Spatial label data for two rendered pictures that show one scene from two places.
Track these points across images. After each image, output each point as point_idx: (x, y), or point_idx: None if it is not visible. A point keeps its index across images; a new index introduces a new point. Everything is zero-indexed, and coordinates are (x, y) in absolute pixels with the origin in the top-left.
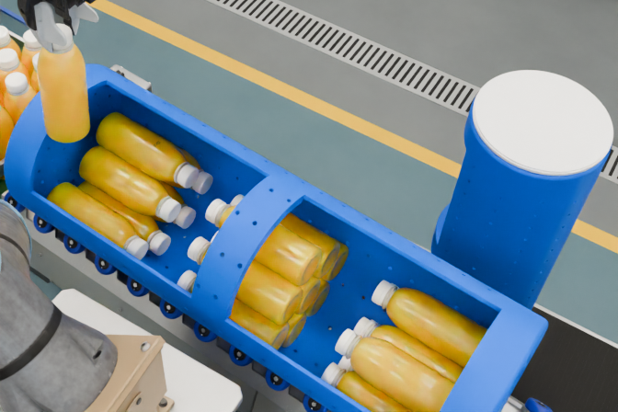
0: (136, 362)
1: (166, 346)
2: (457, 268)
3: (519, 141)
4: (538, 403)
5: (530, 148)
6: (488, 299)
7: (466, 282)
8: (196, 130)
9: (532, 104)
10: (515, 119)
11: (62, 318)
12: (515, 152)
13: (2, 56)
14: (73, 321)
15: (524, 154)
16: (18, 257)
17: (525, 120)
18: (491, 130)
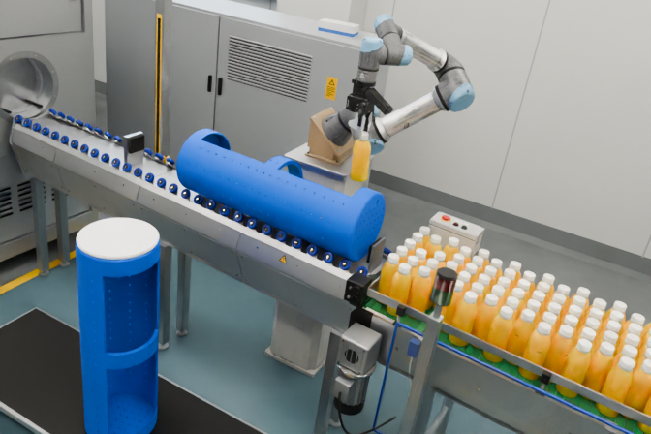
0: (316, 116)
1: (309, 163)
2: (208, 156)
3: (139, 229)
4: (173, 186)
5: (135, 226)
6: (203, 141)
7: (209, 146)
8: (308, 182)
9: (119, 241)
10: (135, 236)
11: (337, 116)
12: (144, 225)
13: (415, 258)
14: (334, 121)
15: (139, 224)
16: (352, 114)
17: (129, 235)
18: (151, 233)
